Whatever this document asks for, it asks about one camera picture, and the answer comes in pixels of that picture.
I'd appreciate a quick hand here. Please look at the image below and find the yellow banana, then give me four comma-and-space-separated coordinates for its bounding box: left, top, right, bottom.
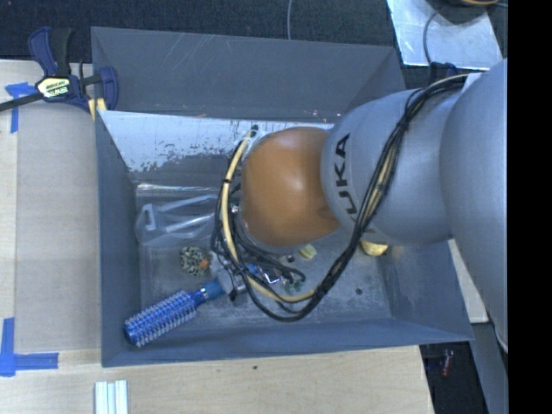
359, 238, 390, 258

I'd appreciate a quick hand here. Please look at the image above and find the pale wood board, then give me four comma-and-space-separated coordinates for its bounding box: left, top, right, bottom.
14, 103, 104, 355

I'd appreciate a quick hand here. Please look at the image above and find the clear plastic packet with tool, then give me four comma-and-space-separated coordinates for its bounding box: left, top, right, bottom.
133, 182, 226, 250

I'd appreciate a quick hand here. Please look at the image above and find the grey metal bin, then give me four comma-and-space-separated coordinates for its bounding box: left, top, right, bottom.
89, 26, 476, 368

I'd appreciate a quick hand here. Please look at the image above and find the leopard print round toy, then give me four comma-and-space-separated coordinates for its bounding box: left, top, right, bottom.
179, 244, 213, 278

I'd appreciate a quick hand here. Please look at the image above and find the blue hairbrush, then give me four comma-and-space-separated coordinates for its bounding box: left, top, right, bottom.
122, 280, 228, 348

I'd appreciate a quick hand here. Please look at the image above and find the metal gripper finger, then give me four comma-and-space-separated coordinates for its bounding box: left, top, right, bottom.
216, 270, 248, 295
210, 251, 236, 276

